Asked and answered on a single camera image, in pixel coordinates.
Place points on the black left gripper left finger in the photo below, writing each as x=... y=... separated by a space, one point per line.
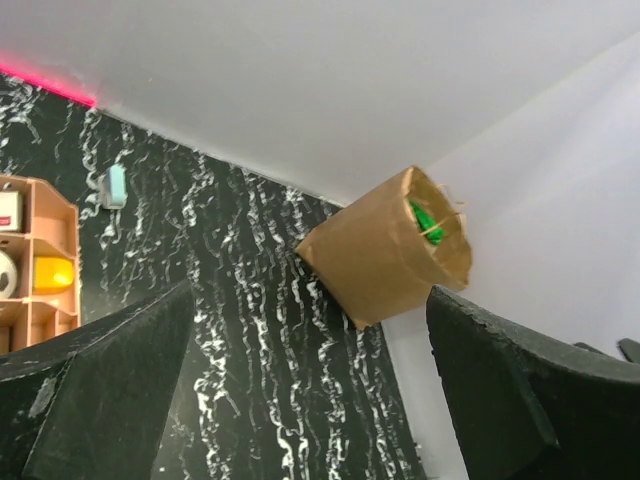
x=93 y=403

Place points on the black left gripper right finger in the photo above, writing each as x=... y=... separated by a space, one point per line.
x=527 y=406

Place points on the green Chuba snack bag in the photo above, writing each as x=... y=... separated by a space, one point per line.
x=429 y=228

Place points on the brown paper bag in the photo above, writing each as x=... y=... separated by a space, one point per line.
x=373 y=260

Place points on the yellow object in organizer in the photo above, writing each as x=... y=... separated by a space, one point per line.
x=52 y=275

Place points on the white round object in organizer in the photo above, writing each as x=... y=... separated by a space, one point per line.
x=8 y=276

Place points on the peach plastic desk organizer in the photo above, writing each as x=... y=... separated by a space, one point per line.
x=50 y=228

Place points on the light blue small clip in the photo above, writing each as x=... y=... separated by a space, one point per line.
x=112 y=188

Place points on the white box in organizer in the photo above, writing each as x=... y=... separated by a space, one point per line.
x=11 y=211

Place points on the red LED strip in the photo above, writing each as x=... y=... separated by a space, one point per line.
x=58 y=87

